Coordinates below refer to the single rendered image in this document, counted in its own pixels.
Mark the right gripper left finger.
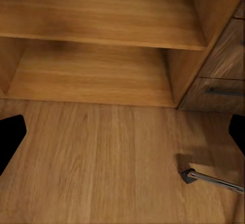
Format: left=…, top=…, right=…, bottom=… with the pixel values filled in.
left=0, top=115, right=27, bottom=176

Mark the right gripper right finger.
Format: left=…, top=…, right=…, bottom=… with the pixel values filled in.
left=229, top=115, right=245, bottom=155

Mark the swivel chair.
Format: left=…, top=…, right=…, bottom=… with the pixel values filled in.
left=181, top=168, right=245, bottom=195

